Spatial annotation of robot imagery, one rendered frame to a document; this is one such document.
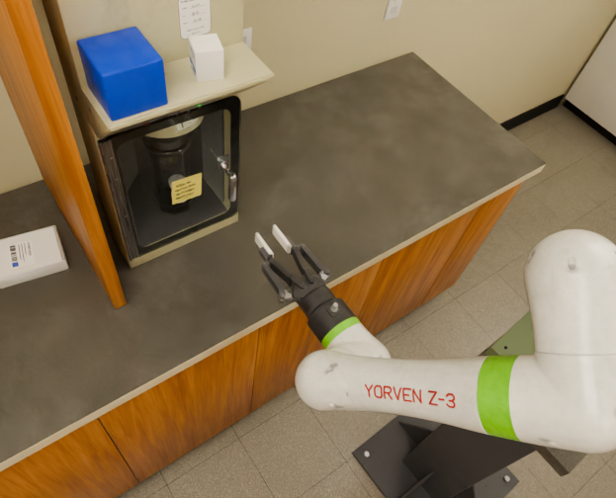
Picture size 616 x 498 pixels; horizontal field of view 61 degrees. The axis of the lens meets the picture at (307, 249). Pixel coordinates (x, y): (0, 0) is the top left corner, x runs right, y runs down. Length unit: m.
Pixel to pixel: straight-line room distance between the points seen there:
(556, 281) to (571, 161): 2.99
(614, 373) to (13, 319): 1.22
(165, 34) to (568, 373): 0.82
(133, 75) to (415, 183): 1.05
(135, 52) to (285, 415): 1.64
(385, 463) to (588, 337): 1.59
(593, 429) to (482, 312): 1.97
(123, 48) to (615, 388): 0.84
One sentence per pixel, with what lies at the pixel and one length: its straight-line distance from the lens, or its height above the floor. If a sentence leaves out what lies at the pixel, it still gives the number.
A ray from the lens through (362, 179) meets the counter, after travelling 1.66.
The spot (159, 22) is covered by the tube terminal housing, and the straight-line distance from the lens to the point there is 1.00.
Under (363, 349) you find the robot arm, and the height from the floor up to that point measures 1.21.
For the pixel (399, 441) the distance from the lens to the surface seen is 2.27.
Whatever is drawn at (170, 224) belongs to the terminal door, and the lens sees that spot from 1.34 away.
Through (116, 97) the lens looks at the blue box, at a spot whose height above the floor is 1.56.
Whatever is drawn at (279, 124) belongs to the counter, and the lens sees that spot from 1.78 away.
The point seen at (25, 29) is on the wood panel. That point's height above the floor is 1.69.
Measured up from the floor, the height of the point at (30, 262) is 0.98.
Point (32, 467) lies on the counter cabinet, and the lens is 1.47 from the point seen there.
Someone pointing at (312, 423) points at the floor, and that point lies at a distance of 2.23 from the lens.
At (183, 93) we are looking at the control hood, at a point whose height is 1.51.
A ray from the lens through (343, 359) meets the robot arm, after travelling 0.92.
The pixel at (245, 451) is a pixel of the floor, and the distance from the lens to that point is 2.18.
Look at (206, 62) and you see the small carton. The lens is 0.98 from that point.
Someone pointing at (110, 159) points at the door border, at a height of 1.34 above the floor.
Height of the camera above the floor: 2.11
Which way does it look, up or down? 54 degrees down
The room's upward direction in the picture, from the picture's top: 12 degrees clockwise
